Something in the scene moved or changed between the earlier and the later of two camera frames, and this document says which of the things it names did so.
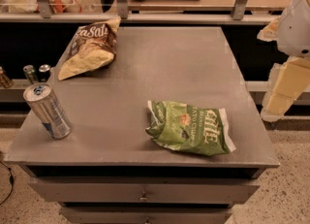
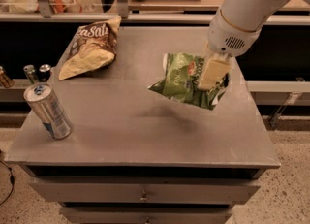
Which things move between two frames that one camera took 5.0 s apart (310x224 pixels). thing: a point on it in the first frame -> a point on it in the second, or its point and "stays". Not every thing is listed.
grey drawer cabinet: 108,170 stays
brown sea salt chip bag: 93,48 stays
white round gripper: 295,30 -> 230,36
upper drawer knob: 143,197 stays
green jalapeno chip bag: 186,126 -> 182,80
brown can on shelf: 5,80 stays
